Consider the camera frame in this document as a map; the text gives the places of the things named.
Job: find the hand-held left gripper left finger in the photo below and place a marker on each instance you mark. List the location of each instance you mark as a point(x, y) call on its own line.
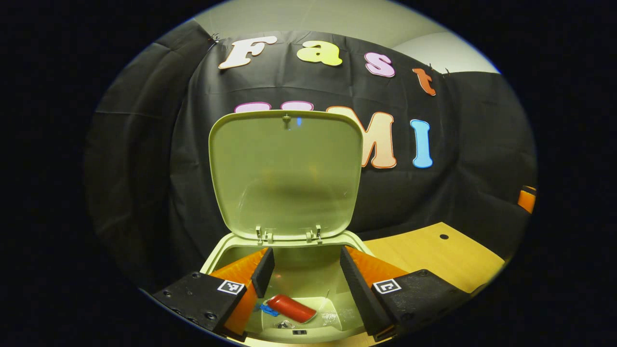
point(197, 296)

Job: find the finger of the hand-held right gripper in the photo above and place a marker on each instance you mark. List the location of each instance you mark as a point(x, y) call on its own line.
point(527, 200)

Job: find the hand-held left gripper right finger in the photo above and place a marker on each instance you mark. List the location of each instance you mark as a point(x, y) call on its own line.
point(364, 296)

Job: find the red pop can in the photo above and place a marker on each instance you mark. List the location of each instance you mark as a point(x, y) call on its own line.
point(294, 308)

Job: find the blue paper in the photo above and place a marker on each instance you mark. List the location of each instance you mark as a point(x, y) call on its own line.
point(269, 310)

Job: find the green desktop garbage bin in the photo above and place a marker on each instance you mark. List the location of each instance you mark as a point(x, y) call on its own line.
point(284, 173)

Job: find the black backdrop cloth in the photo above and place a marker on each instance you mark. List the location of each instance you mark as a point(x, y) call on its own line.
point(159, 159)

